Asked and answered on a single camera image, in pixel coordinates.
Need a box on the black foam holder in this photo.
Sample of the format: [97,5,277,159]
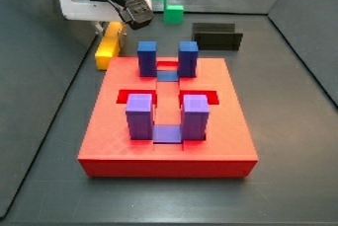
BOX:
[192,23,244,51]

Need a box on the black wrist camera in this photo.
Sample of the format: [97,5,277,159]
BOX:
[122,0,154,30]

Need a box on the purple U block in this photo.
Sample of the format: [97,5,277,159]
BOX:
[126,94,210,144]

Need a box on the dark blue U block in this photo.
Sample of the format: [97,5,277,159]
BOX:
[138,41,198,82]

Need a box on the red base board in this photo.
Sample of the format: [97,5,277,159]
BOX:
[78,57,260,178]

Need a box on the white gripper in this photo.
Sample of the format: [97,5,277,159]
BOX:
[54,0,157,24]

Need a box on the green zigzag block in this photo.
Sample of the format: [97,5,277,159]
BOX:
[160,0,184,25]

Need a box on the long yellow block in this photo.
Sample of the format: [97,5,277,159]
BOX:
[95,22,126,70]

